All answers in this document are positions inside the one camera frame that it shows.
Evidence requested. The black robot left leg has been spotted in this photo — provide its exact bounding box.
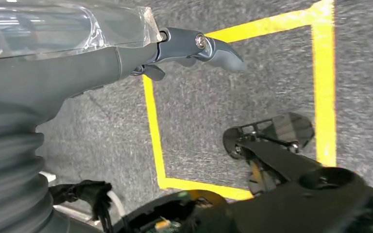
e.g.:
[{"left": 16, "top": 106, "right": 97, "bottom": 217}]
[{"left": 237, "top": 140, "right": 324, "bottom": 197}]

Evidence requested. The black robot left foot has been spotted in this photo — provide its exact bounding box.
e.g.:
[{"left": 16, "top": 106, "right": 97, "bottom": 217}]
[{"left": 221, "top": 112, "right": 316, "bottom": 161}]

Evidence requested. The yellow floor tape square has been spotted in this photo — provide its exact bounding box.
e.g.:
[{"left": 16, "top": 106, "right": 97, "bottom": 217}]
[{"left": 142, "top": 0, "right": 338, "bottom": 200}]

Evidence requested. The black robot torso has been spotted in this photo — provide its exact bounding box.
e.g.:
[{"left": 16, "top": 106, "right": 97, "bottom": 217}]
[{"left": 112, "top": 166, "right": 373, "bottom": 233}]

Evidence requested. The black braided cable sleeve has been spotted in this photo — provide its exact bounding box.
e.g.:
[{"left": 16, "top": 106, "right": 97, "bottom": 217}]
[{"left": 49, "top": 180, "right": 114, "bottom": 233}]

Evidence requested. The white cable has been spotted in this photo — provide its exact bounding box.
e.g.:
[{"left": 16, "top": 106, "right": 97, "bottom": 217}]
[{"left": 106, "top": 190, "right": 128, "bottom": 219}]

